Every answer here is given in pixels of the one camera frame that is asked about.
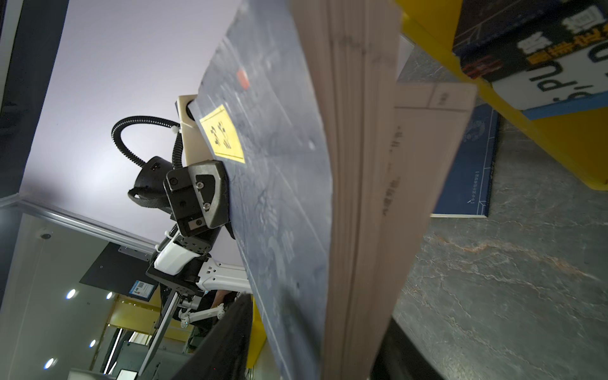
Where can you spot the white booklet black text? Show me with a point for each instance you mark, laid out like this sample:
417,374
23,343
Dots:
575,83

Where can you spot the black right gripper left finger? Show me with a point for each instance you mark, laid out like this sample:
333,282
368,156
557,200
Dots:
223,354

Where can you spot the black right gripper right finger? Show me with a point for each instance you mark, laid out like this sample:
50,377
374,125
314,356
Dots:
398,358

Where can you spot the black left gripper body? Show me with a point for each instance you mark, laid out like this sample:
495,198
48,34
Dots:
199,197

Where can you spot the blue book under eye book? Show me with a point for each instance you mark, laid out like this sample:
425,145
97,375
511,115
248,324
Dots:
467,189

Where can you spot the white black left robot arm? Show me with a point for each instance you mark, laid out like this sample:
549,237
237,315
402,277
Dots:
205,286

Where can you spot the dark eye cover book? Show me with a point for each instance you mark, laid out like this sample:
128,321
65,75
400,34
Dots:
562,31

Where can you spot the yellow pink blue bookshelf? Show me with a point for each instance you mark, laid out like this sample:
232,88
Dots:
578,140

